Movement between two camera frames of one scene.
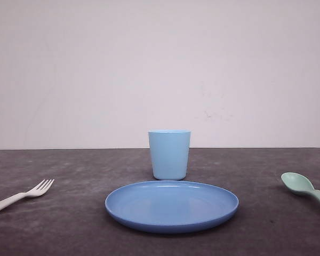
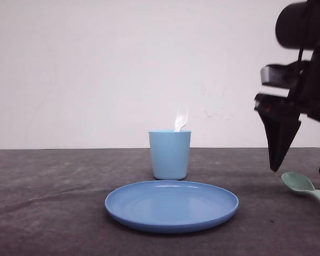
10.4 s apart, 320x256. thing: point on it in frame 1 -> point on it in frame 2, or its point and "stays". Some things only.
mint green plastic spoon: x=299 y=184 stays
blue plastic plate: x=172 y=206 stays
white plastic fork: x=37 y=191 -> x=182 y=116
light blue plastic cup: x=169 y=151 stays
